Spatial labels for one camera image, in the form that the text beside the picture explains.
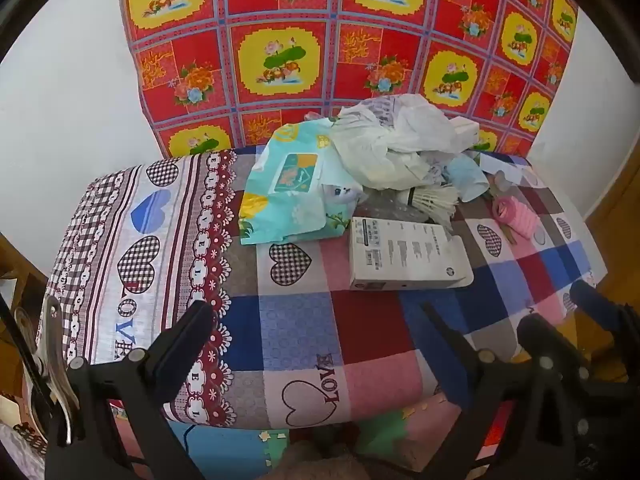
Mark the white shuttlecock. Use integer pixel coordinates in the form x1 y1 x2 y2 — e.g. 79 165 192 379
404 184 461 226

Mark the red floral wall cloth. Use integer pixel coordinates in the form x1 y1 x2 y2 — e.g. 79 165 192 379
116 0 580 158

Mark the silver metal clip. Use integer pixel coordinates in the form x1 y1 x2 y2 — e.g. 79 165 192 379
14 294 81 447

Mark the teal printed plastic packet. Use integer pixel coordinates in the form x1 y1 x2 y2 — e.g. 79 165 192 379
239 119 366 247

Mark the white plastic bag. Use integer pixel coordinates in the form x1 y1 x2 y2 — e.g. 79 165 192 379
330 94 476 192

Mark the plaid heart printed cloth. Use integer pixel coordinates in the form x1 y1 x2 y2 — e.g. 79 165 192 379
37 147 608 431

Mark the wooden door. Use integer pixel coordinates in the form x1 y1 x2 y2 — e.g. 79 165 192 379
582 180 640 291

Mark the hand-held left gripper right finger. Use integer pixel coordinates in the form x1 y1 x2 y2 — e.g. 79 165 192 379
421 301 576 480

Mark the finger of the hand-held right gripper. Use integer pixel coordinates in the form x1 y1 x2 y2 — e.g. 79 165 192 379
516 314 596 391
569 279 640 331

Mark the white printed carton box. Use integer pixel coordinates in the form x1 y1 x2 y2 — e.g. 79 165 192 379
348 216 475 292

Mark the wooden bookshelf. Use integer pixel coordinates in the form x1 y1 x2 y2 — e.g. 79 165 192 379
0 230 51 311

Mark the clear plastic wrapper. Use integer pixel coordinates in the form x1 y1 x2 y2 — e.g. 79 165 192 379
492 170 523 196

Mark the pink sock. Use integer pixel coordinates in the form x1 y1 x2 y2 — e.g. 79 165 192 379
491 196 540 241

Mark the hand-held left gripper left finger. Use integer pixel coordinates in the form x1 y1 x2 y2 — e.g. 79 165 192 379
44 300 221 480

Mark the long white green box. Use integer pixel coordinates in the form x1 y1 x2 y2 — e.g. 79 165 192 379
450 115 485 152

